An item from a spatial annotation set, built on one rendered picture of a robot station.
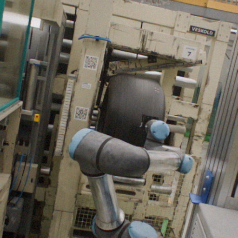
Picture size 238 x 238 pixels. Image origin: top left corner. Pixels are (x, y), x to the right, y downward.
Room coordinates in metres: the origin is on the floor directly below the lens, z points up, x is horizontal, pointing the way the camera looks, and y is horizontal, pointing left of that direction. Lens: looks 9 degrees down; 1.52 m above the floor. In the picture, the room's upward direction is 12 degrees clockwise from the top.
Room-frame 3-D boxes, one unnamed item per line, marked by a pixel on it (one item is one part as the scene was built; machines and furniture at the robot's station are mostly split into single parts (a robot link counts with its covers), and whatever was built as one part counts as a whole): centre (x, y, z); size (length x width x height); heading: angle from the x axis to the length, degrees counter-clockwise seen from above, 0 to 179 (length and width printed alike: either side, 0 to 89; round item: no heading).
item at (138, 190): (1.88, -0.05, 0.83); 0.36 x 0.09 x 0.06; 98
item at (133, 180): (1.88, -0.05, 0.90); 0.35 x 0.05 x 0.05; 98
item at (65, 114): (1.92, 0.30, 1.19); 0.05 x 0.04 x 0.48; 8
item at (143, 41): (2.33, -0.12, 1.71); 0.61 x 0.25 x 0.15; 98
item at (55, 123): (2.78, 0.48, 0.61); 0.33 x 0.06 x 0.86; 8
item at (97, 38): (1.96, 0.22, 1.65); 0.19 x 0.19 x 0.06; 8
